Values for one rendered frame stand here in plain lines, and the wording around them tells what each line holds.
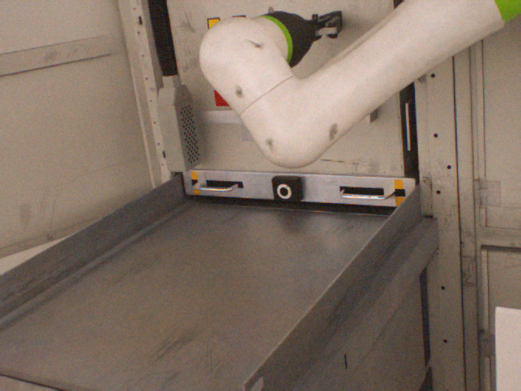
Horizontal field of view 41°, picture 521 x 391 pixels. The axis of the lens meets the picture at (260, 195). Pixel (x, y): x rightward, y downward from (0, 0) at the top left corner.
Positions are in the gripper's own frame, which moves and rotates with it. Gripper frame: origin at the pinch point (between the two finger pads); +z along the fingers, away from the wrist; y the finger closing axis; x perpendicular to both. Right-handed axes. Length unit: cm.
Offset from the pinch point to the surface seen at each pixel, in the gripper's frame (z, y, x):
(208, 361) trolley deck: -54, 0, -38
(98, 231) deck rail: -27, -42, -33
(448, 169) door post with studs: 2.1, 19.5, -28.4
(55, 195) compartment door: -18, -60, -30
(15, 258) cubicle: 1, -102, -57
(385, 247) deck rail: -18.5, 13.8, -35.5
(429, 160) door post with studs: 2.5, 16.0, -26.9
